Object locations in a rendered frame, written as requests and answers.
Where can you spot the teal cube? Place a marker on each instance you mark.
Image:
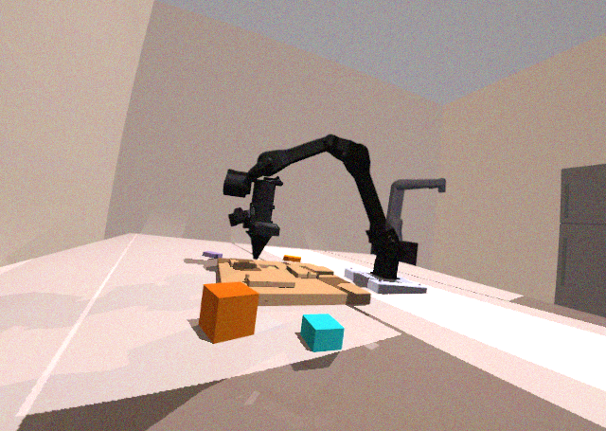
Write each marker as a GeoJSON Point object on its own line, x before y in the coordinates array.
{"type": "Point", "coordinates": [321, 332]}

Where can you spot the orange flat panel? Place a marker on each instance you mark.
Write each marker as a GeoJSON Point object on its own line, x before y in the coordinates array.
{"type": "Point", "coordinates": [292, 258]}

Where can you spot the tan square puzzle board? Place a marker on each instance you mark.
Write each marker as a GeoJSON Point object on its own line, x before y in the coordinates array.
{"type": "Point", "coordinates": [291, 283]}

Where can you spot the orange cube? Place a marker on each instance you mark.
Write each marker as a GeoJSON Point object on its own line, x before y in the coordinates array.
{"type": "Point", "coordinates": [228, 311]}

